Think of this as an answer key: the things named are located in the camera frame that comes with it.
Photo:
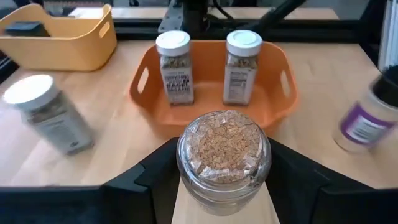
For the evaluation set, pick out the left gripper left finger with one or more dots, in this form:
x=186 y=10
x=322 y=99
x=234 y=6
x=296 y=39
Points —
x=149 y=193

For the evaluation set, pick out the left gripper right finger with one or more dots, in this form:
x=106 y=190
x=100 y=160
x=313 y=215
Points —
x=298 y=193

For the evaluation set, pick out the small round glass jar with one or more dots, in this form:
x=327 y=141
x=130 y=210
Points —
x=224 y=161

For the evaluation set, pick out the black-lid jar with purple label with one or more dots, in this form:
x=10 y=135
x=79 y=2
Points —
x=363 y=127

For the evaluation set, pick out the white-lid bagel seasoning jar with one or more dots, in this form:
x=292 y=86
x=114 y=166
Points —
x=175 y=81
x=239 y=81
x=53 y=121

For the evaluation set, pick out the orange plastic bin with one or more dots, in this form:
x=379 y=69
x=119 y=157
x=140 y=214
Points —
x=208 y=93

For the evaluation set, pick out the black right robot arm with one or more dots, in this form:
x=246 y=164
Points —
x=194 y=18

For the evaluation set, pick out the yellow plastic bin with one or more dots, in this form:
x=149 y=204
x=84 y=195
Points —
x=71 y=53

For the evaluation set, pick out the black perforated computer case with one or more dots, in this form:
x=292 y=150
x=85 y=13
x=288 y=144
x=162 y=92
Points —
x=74 y=3

